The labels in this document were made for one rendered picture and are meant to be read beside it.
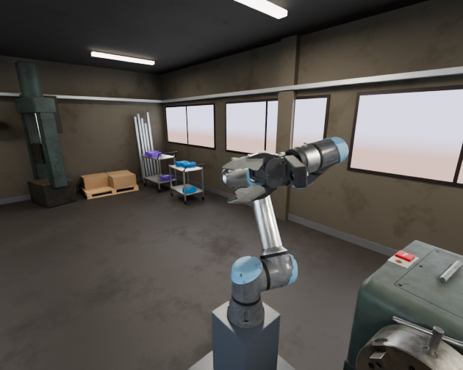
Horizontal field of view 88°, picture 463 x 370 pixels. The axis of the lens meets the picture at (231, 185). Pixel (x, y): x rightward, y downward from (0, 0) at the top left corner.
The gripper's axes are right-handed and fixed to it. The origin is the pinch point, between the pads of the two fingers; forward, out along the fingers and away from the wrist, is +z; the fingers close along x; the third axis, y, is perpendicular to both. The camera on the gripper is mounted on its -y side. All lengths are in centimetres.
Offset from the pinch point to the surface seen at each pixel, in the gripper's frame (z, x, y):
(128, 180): 11, -167, 610
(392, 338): -39, -57, -17
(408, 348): -38, -55, -22
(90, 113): 51, 6, 696
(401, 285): -62, -57, -7
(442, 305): -64, -57, -19
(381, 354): -34, -59, -17
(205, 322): -12, -182, 125
